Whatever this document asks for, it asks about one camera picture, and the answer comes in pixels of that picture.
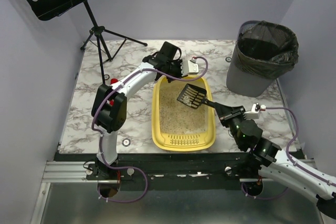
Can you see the black trash bag liner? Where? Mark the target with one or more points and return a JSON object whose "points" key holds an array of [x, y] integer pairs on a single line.
{"points": [[282, 59]]}

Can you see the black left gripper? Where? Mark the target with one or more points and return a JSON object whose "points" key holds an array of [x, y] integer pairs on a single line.
{"points": [[172, 69]]}

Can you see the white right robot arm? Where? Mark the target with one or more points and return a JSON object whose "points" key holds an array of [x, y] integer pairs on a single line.
{"points": [[267, 159]]}

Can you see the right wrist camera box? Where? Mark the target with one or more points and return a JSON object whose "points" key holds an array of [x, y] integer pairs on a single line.
{"points": [[255, 111]]}

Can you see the grey litter clump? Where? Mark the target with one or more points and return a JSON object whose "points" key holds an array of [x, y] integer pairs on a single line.
{"points": [[186, 100]]}

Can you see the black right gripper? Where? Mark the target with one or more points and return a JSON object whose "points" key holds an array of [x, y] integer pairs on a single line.
{"points": [[231, 114]]}

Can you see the grey ribbed trash can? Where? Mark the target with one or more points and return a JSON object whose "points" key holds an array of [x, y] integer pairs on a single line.
{"points": [[241, 81]]}

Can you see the beige cat litter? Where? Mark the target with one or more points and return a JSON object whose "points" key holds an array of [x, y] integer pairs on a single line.
{"points": [[176, 118]]}

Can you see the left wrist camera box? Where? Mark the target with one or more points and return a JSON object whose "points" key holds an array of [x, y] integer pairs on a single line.
{"points": [[189, 67]]}

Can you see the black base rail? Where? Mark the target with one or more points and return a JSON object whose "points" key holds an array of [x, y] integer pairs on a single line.
{"points": [[195, 171]]}

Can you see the red cylinder tool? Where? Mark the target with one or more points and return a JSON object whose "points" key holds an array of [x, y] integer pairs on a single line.
{"points": [[113, 81]]}

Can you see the black slotted litter scoop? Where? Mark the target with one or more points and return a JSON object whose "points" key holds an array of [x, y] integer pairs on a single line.
{"points": [[198, 96]]}

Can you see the yellow plastic litter box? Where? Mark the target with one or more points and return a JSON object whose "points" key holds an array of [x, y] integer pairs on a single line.
{"points": [[183, 142]]}

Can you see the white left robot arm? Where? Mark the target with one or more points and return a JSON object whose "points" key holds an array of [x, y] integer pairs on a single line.
{"points": [[108, 119]]}

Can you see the round marker front left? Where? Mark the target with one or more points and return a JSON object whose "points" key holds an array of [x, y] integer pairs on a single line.
{"points": [[126, 142]]}

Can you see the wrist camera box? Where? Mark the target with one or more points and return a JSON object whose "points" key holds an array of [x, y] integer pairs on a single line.
{"points": [[189, 67], [255, 111]]}

